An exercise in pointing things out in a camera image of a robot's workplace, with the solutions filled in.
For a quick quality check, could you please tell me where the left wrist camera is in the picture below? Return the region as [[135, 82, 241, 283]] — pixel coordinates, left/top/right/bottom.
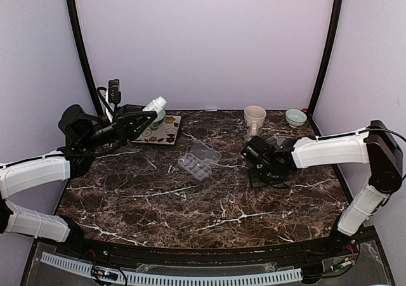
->
[[96, 79, 121, 122]]

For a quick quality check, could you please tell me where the floral square plate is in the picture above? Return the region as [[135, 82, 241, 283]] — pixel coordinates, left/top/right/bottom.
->
[[133, 115, 181, 145]]

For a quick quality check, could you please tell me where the right black frame post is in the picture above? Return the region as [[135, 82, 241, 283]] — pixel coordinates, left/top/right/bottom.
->
[[307, 0, 343, 118]]

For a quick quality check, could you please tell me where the white slotted cable duct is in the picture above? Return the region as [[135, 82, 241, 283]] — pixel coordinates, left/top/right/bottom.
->
[[40, 252, 303, 285]]

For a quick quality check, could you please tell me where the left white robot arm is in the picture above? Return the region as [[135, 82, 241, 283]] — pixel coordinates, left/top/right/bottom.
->
[[1, 104, 157, 258]]

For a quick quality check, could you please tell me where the small white pill bottle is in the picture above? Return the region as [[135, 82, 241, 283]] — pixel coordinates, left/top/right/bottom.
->
[[142, 96, 167, 114]]

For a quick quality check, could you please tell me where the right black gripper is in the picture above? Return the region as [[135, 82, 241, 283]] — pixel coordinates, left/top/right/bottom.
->
[[248, 162, 284, 189]]

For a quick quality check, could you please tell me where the green ceramic bowl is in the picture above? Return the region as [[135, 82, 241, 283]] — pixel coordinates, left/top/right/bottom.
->
[[150, 110, 166, 131], [285, 108, 307, 128]]

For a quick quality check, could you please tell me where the beige ceramic mug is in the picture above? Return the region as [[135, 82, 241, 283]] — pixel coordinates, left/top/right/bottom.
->
[[244, 105, 266, 141]]

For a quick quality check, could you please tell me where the black frame post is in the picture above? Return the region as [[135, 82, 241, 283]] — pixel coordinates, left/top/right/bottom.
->
[[66, 0, 103, 116], [307, 0, 343, 118]]

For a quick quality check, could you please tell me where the left black frame post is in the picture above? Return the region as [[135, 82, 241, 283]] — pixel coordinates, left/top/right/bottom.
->
[[66, 0, 103, 116]]

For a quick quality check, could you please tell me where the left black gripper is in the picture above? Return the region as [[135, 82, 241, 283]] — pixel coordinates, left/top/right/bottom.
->
[[80, 103, 157, 151]]

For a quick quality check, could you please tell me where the clear plastic pill organizer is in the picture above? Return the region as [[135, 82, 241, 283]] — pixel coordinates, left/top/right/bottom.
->
[[178, 140, 221, 181]]

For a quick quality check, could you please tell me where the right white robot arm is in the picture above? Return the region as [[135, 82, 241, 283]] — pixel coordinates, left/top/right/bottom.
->
[[241, 120, 405, 257]]

